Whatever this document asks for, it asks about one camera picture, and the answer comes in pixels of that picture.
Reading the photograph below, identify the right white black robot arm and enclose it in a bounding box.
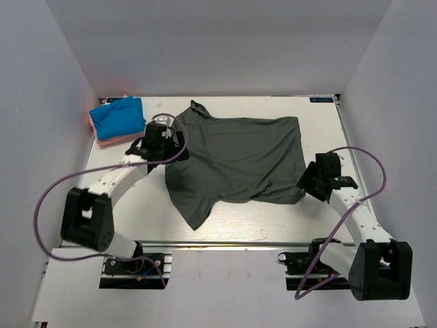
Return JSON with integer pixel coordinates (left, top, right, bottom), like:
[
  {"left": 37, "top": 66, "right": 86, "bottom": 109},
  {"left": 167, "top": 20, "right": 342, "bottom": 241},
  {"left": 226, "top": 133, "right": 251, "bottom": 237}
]
[{"left": 295, "top": 150, "right": 413, "bottom": 301}]

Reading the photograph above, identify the white front cover board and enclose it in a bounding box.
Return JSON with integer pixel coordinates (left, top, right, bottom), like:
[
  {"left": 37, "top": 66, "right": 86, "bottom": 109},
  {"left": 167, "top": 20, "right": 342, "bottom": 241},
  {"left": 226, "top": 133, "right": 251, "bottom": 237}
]
[{"left": 33, "top": 250, "right": 424, "bottom": 327}]

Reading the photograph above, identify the blue logo sticker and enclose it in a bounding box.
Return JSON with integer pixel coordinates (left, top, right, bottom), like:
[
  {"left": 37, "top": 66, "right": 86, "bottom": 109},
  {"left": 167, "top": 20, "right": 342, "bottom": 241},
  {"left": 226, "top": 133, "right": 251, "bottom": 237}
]
[{"left": 309, "top": 97, "right": 334, "bottom": 103}]

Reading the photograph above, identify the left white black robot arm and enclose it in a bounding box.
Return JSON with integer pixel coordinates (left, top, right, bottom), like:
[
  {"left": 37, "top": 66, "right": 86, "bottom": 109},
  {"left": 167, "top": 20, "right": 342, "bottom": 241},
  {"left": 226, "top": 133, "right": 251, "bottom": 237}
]
[{"left": 60, "top": 121, "right": 189, "bottom": 273}]

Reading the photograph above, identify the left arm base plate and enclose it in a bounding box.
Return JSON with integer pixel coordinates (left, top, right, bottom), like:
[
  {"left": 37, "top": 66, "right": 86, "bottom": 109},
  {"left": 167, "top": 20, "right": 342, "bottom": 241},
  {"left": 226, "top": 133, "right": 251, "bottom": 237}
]
[{"left": 99, "top": 249, "right": 172, "bottom": 290}]

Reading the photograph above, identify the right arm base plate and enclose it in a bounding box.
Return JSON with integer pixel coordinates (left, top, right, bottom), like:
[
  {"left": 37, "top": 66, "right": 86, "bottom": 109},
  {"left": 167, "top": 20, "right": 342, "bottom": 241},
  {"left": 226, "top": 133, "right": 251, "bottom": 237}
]
[{"left": 278, "top": 241, "right": 352, "bottom": 292}]

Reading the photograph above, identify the dark grey t-shirt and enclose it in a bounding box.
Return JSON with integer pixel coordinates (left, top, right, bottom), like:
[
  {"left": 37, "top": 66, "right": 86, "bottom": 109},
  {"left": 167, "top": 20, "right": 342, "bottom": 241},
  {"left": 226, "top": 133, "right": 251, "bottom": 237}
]
[{"left": 165, "top": 101, "right": 306, "bottom": 230}]

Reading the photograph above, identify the folded blue t-shirt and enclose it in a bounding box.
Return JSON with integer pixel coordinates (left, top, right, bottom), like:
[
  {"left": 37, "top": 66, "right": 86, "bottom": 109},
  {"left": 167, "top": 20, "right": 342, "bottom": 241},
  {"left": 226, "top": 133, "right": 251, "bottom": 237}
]
[{"left": 89, "top": 97, "right": 147, "bottom": 140}]

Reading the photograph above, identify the aluminium table frame rail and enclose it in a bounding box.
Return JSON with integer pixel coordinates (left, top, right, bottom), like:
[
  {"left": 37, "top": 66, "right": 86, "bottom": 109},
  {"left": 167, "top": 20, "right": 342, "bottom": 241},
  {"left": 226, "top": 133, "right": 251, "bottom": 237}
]
[{"left": 333, "top": 94, "right": 389, "bottom": 249}]

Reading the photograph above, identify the folded pink t-shirt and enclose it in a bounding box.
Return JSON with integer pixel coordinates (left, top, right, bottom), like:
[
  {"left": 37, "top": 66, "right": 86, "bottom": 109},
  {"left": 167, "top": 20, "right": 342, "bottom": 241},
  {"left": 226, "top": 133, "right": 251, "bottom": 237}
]
[{"left": 87, "top": 94, "right": 144, "bottom": 148}]

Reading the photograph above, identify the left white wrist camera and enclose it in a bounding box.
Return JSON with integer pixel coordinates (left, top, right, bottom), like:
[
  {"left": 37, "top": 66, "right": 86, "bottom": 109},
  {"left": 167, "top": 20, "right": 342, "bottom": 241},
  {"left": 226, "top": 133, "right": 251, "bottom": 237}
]
[{"left": 152, "top": 115, "right": 173, "bottom": 127}]

